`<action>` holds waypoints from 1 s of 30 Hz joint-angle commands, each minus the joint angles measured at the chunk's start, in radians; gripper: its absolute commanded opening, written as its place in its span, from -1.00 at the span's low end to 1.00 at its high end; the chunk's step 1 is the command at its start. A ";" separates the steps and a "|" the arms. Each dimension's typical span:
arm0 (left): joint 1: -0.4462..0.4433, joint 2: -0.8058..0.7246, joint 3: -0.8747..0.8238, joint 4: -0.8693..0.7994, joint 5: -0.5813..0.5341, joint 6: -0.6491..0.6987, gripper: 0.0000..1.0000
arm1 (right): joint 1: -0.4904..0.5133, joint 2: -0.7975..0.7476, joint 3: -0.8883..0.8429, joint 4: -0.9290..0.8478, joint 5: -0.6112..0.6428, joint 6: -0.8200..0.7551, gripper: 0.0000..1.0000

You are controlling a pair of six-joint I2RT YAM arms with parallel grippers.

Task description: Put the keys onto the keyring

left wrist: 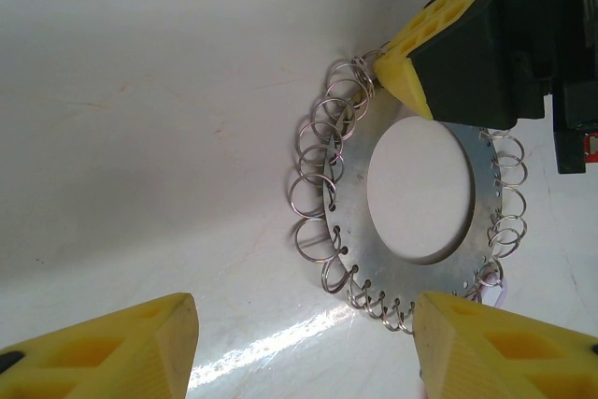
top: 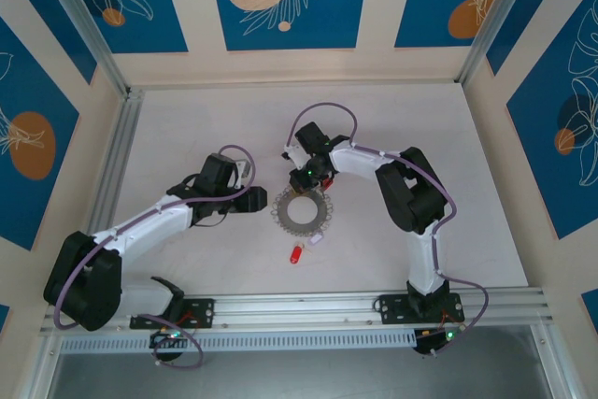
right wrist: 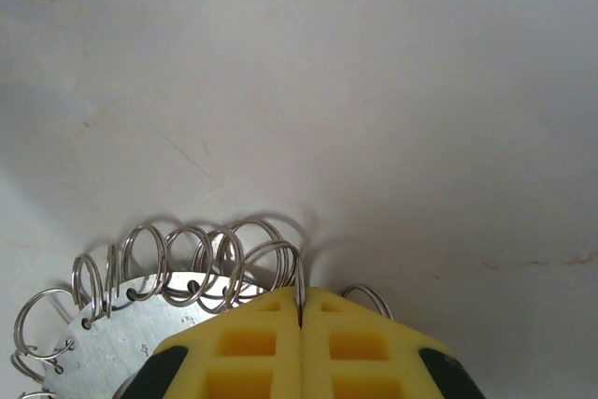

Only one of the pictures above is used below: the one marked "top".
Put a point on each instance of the white key tag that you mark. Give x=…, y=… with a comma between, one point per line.
x=316, y=238

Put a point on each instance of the small red cylinder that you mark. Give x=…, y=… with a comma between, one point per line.
x=295, y=255

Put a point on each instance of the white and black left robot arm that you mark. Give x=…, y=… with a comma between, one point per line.
x=154, y=221

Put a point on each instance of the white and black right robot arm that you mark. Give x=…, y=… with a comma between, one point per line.
x=360, y=163

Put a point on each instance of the left controller board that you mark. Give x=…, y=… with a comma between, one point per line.
x=163, y=338

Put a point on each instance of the controller board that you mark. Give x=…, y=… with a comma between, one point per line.
x=163, y=338
x=434, y=340

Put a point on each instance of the right controller board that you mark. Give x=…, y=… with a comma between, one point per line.
x=434, y=340

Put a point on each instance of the aluminium side rail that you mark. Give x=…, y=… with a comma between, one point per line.
x=122, y=137

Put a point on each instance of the long aluminium base rail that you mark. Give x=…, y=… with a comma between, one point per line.
x=299, y=310

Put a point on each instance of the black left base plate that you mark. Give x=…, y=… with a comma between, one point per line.
x=205, y=310

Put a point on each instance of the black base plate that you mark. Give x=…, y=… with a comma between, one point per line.
x=205, y=310
x=390, y=310

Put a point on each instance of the blue floral wall panel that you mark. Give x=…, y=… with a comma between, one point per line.
x=154, y=20
x=28, y=203
x=537, y=161
x=327, y=20
x=420, y=6
x=518, y=11
x=51, y=11

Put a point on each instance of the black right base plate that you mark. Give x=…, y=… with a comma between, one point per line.
x=390, y=310

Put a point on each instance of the aluminium corner post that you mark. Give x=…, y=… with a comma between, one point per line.
x=99, y=44
x=491, y=20

